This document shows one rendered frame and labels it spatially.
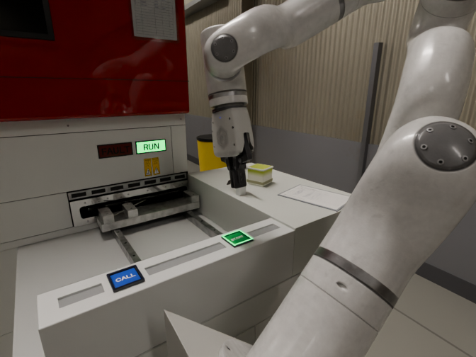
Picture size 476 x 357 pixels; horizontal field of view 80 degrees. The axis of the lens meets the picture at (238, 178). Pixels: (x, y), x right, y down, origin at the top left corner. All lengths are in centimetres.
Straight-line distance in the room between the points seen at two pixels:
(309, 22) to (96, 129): 76
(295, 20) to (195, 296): 59
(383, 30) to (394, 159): 220
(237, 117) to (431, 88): 33
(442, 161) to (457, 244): 201
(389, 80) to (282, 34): 193
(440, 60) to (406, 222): 28
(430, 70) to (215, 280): 55
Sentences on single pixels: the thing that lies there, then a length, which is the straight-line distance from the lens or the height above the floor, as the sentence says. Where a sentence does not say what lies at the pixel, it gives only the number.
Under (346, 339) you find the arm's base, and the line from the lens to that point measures 41.
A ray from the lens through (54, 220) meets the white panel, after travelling 115.
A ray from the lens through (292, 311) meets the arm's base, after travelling 41.
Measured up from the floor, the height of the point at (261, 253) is 93.
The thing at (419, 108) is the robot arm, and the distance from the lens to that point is 55.
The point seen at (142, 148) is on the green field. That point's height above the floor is 110.
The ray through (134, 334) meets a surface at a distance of 63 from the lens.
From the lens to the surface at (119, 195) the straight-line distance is 115.
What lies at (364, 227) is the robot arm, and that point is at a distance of 41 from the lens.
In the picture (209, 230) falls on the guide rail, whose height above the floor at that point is 84.
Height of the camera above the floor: 130
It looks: 17 degrees down
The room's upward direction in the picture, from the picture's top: straight up
